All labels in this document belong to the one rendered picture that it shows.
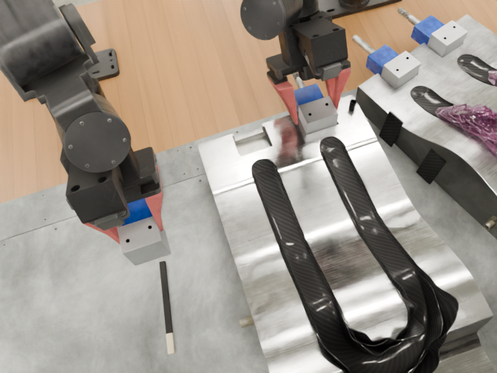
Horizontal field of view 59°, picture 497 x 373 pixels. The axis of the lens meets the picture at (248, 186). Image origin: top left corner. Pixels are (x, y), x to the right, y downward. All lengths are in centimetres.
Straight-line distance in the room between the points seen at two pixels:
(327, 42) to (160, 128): 40
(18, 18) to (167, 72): 50
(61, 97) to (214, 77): 52
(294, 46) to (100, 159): 31
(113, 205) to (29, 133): 53
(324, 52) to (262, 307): 31
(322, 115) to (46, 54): 39
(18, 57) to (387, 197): 48
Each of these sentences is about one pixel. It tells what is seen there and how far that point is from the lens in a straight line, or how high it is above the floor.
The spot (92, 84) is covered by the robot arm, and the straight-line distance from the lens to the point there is 49.
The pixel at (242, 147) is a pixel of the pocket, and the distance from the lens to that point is 71.
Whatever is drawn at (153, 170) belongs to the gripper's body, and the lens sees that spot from 50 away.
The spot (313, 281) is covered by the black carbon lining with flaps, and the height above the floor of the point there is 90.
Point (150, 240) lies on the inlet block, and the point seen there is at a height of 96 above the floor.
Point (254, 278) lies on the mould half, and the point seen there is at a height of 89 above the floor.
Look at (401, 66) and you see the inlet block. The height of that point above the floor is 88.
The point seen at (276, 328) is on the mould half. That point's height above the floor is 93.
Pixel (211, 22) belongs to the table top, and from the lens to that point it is 100.
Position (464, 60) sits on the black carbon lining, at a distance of 88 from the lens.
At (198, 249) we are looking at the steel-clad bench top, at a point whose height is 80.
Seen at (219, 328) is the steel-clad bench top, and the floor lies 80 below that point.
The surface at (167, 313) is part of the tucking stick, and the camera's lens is 70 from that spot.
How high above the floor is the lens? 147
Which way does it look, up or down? 63 degrees down
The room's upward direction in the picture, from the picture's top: 11 degrees counter-clockwise
